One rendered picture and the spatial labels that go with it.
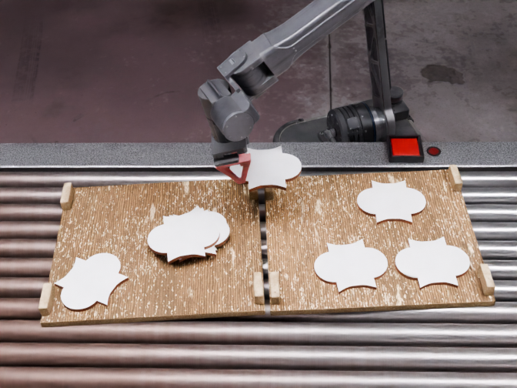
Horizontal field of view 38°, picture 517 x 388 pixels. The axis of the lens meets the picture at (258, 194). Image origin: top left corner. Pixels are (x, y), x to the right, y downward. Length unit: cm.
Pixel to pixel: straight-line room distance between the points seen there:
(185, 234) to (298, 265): 23
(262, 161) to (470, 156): 50
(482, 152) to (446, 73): 182
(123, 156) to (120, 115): 162
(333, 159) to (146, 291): 53
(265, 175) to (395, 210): 28
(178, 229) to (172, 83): 205
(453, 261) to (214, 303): 46
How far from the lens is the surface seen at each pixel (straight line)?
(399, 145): 170
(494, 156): 173
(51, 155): 177
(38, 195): 168
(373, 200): 154
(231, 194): 156
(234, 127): 125
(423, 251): 146
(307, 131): 278
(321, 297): 138
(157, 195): 158
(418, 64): 357
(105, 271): 145
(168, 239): 144
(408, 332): 137
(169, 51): 368
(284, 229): 149
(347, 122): 256
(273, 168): 144
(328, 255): 143
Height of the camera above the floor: 204
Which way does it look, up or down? 45 degrees down
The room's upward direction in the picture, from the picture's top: 3 degrees counter-clockwise
